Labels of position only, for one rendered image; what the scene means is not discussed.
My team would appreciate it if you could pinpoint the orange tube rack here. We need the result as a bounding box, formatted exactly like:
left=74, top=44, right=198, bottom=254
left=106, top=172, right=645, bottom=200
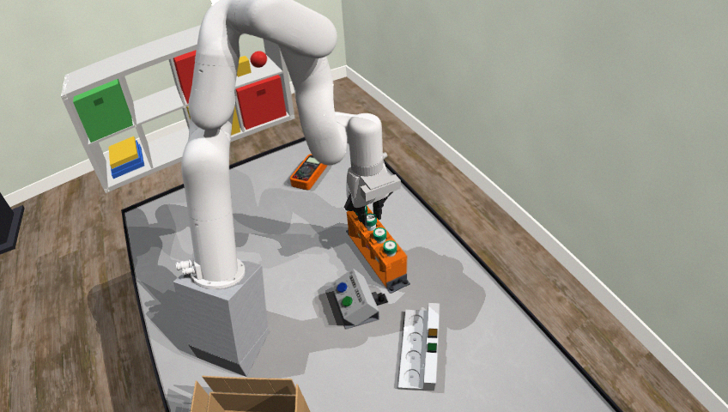
left=347, top=211, right=407, bottom=287

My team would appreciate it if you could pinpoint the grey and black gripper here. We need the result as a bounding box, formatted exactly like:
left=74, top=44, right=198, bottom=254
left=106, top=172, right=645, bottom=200
left=344, top=167, right=393, bottom=226

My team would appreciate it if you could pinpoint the grey key housing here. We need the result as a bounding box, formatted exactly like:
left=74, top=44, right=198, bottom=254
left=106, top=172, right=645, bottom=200
left=331, top=269, right=388, bottom=329

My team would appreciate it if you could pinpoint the black mounting bracket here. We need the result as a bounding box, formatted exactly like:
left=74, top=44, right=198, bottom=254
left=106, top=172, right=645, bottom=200
left=386, top=274, right=410, bottom=294

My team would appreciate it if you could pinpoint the orange digital multimeter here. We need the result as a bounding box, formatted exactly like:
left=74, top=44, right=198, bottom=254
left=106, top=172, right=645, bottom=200
left=290, top=154, right=327, bottom=190

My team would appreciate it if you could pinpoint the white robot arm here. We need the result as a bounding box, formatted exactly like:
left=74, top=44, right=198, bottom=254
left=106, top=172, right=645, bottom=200
left=176, top=0, right=401, bottom=289

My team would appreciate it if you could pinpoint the black table edge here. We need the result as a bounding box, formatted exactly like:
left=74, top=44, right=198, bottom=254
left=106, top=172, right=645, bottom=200
left=121, top=137, right=623, bottom=412

